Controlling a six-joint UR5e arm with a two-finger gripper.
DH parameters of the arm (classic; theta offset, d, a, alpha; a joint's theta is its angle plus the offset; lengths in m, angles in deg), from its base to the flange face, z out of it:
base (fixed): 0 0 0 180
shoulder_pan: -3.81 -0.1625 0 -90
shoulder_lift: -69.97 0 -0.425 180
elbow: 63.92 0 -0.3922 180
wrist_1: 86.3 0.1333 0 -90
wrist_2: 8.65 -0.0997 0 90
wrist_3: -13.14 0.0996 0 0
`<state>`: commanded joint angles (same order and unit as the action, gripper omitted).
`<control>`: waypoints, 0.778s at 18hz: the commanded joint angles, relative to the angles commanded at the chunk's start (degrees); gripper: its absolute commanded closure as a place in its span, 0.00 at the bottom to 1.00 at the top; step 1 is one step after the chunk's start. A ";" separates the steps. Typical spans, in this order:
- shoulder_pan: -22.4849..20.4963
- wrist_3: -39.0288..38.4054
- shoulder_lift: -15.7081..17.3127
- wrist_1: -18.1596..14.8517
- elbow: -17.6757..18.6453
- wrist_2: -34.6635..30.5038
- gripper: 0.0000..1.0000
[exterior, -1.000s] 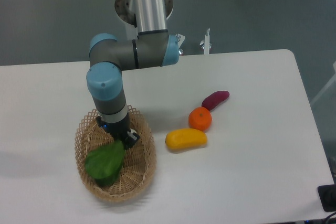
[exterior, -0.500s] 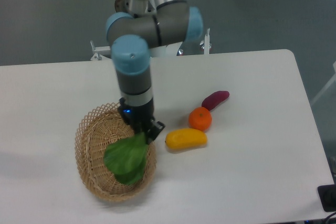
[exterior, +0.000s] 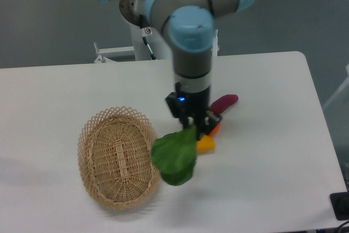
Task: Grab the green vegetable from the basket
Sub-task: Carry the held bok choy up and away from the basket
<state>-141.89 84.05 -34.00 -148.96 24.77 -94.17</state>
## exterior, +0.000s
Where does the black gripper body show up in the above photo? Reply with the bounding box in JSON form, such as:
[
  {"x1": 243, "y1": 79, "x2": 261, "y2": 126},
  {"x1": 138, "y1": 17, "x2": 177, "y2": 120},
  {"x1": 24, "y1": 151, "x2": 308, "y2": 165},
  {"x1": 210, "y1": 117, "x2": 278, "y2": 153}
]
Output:
[{"x1": 174, "y1": 81, "x2": 210, "y2": 129}]

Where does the white metal base frame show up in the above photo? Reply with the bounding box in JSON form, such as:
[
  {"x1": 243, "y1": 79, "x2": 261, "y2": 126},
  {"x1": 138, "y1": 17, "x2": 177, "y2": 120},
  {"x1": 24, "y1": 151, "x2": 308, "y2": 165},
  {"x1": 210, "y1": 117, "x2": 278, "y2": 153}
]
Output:
[{"x1": 93, "y1": 29, "x2": 220, "y2": 63}]

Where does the orange tangerine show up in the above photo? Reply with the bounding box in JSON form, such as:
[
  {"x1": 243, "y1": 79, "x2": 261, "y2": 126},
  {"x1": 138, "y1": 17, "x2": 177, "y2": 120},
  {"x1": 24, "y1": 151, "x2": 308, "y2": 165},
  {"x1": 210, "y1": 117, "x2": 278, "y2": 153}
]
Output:
[{"x1": 209, "y1": 123, "x2": 221, "y2": 137}]

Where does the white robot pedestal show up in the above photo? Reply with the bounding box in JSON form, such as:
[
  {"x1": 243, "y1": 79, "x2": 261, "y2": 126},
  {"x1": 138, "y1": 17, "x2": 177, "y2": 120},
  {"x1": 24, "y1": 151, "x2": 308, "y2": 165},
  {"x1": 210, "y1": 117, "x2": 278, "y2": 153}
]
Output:
[{"x1": 118, "y1": 0, "x2": 175, "y2": 61}]

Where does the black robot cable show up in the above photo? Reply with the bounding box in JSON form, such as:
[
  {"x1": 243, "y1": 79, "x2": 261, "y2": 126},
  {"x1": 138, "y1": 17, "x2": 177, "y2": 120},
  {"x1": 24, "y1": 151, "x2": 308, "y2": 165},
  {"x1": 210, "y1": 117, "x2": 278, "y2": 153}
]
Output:
[{"x1": 139, "y1": 14, "x2": 158, "y2": 61}]

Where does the black device at table edge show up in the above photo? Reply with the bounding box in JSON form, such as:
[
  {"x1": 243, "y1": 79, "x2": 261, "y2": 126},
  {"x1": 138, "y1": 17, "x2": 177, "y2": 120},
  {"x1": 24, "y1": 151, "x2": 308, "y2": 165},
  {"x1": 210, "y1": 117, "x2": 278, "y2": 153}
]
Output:
[{"x1": 329, "y1": 192, "x2": 348, "y2": 220}]

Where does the woven wicker basket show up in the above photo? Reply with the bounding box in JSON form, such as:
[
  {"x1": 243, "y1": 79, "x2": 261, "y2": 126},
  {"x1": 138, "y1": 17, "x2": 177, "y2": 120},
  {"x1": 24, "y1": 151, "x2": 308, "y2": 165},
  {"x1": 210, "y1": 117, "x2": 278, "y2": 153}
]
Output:
[{"x1": 77, "y1": 106, "x2": 160, "y2": 211}]

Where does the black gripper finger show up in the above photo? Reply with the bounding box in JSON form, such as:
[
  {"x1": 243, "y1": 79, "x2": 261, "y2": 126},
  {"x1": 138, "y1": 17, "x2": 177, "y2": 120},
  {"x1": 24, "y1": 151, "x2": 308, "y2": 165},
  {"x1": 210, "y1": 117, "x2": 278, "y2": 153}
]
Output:
[
  {"x1": 165, "y1": 92, "x2": 185, "y2": 129},
  {"x1": 197, "y1": 110, "x2": 222, "y2": 140}
]

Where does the purple sweet potato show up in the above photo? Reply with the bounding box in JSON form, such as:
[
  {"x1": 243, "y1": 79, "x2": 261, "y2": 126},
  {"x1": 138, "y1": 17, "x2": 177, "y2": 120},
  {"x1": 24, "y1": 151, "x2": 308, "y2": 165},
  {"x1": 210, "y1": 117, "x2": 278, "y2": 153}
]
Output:
[{"x1": 210, "y1": 94, "x2": 239, "y2": 114}]

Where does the yellow mango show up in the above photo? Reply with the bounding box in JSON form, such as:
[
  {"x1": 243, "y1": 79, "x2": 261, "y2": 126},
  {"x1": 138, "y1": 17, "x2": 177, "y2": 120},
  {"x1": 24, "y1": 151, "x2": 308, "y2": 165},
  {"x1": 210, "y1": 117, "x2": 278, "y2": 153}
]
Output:
[{"x1": 196, "y1": 135, "x2": 215, "y2": 154}]

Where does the green bok choy vegetable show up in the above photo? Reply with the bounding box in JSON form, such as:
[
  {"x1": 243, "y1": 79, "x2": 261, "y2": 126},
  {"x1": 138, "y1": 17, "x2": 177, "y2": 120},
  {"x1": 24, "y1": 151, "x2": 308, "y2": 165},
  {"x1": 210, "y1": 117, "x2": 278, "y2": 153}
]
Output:
[{"x1": 151, "y1": 125, "x2": 197, "y2": 186}]

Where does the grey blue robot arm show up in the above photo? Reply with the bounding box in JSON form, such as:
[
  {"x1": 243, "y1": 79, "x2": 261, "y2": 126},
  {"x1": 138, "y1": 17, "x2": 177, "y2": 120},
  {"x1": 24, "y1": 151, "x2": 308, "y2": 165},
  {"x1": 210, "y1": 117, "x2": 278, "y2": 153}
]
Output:
[{"x1": 99, "y1": 0, "x2": 255, "y2": 139}]

